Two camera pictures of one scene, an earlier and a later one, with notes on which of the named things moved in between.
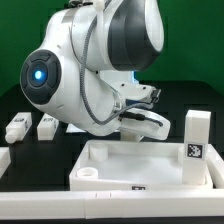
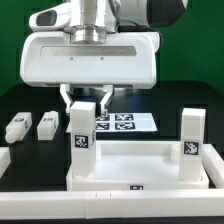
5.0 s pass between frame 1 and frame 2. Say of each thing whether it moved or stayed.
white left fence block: stayed
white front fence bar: stayed
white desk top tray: stayed
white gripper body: moved
